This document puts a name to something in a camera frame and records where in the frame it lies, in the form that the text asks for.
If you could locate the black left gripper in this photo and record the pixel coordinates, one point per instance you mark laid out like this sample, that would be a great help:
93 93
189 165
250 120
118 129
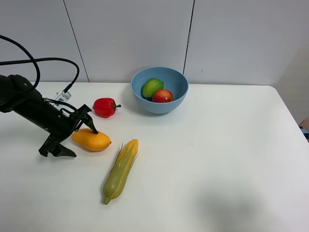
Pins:
35 109

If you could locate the yellow mango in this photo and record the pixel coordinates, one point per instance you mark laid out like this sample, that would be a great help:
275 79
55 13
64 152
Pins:
86 139

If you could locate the green lime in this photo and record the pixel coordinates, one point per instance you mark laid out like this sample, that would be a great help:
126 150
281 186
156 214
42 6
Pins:
151 87

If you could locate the red pomegranate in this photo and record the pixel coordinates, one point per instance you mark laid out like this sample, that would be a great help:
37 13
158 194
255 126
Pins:
163 96

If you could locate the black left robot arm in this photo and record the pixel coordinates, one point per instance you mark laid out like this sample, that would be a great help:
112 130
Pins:
15 88

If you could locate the light blue bowl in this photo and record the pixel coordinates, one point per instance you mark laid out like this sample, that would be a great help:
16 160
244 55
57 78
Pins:
173 81

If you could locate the red bell pepper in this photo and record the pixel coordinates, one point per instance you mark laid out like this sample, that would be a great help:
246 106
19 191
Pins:
105 107

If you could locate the corn cob with husk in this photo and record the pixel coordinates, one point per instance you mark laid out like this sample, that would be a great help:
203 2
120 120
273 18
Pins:
117 177

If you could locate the objects beside table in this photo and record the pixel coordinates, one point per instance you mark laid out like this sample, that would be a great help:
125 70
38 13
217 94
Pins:
304 126

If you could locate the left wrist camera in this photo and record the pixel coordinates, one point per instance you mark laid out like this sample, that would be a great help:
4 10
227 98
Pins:
62 96

